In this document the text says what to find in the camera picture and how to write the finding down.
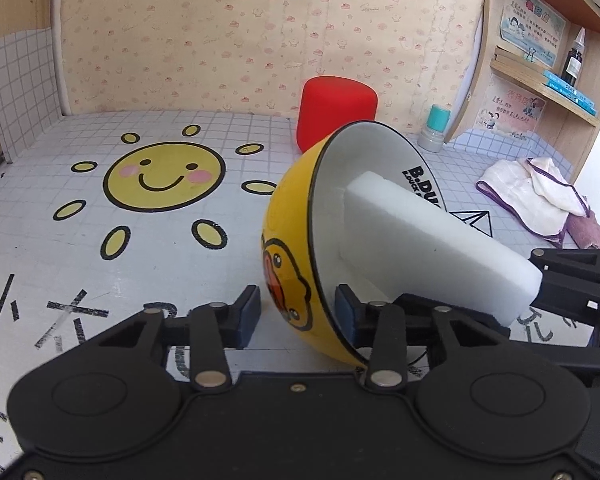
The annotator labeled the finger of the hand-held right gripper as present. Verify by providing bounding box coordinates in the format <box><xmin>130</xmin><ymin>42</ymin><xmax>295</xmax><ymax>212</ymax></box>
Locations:
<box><xmin>500</xmin><ymin>294</ymin><xmax>600</xmax><ymax>387</ymax></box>
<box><xmin>527</xmin><ymin>247</ymin><xmax>600</xmax><ymax>307</ymax></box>

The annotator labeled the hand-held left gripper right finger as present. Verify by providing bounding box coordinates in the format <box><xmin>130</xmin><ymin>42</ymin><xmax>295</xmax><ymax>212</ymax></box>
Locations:
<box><xmin>335</xmin><ymin>284</ymin><xmax>512</xmax><ymax>392</ymax></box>

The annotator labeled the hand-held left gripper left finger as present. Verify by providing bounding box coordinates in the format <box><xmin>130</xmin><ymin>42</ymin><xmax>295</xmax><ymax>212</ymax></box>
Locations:
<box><xmin>97</xmin><ymin>285</ymin><xmax>261</xmax><ymax>394</ymax></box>

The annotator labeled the white sponge block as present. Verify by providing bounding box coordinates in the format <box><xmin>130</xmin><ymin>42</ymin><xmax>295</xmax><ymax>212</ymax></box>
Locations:
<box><xmin>344</xmin><ymin>171</ymin><xmax>545</xmax><ymax>329</ymax></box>

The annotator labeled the yellow duck print bowl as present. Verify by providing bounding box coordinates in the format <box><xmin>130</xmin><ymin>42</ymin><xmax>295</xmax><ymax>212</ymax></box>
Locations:
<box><xmin>260</xmin><ymin>121</ymin><xmax>449</xmax><ymax>369</ymax></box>

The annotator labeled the purple towel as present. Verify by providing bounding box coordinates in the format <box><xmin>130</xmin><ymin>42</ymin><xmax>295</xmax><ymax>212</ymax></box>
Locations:
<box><xmin>565</xmin><ymin>210</ymin><xmax>600</xmax><ymax>251</ymax></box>

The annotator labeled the white cloth purple trim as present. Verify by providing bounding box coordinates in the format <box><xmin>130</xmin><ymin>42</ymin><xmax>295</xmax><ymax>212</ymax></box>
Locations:
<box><xmin>476</xmin><ymin>156</ymin><xmax>592</xmax><ymax>249</ymax></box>

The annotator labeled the small pink cartoon poster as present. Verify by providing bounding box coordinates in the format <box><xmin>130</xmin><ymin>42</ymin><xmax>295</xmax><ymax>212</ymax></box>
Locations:
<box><xmin>475</xmin><ymin>85</ymin><xmax>546</xmax><ymax>136</ymax></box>

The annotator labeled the blue book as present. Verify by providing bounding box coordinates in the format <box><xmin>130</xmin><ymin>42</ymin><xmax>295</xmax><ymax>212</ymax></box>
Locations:
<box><xmin>544</xmin><ymin>70</ymin><xmax>599</xmax><ymax>114</ymax></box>

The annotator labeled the red cylindrical speaker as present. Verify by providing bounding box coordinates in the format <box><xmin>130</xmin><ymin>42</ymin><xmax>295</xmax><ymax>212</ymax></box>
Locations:
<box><xmin>296</xmin><ymin>76</ymin><xmax>379</xmax><ymax>154</ymax></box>

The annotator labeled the teal capped small bottle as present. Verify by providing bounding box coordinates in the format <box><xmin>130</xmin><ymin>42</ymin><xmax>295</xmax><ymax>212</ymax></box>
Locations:
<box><xmin>419</xmin><ymin>105</ymin><xmax>451</xmax><ymax>154</ymax></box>

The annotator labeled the dark dropper bottle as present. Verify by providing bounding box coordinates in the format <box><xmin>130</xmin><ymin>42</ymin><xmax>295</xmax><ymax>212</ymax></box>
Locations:
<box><xmin>561</xmin><ymin>27</ymin><xmax>587</xmax><ymax>86</ymax></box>

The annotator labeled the tan notebook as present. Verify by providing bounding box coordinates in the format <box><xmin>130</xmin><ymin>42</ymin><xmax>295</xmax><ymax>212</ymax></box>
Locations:
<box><xmin>492</xmin><ymin>47</ymin><xmax>552</xmax><ymax>79</ymax></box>

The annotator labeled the cartoon picture card with clip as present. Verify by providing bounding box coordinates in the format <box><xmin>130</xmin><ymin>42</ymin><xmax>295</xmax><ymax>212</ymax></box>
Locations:
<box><xmin>500</xmin><ymin>0</ymin><xmax>567</xmax><ymax>67</ymax></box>

